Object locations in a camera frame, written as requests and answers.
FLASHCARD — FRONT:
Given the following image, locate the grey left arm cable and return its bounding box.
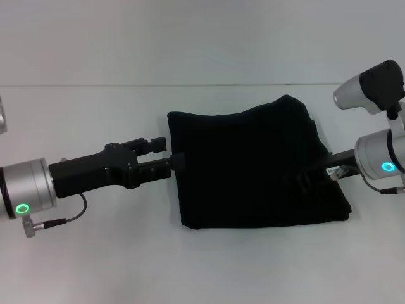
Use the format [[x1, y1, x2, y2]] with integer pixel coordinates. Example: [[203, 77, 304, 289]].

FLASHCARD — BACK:
[[21, 192, 88, 238]]

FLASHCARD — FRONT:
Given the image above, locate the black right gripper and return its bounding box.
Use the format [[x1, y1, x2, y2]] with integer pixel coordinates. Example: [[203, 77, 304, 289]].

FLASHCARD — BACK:
[[286, 149, 362, 193]]

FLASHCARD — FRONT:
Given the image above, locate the black shirt with FREE print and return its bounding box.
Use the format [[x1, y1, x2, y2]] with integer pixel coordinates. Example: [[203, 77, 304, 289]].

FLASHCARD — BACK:
[[166, 94, 354, 229]]

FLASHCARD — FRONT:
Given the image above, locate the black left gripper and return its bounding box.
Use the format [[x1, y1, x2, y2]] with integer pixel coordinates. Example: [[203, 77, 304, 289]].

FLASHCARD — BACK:
[[48, 136, 188, 200]]

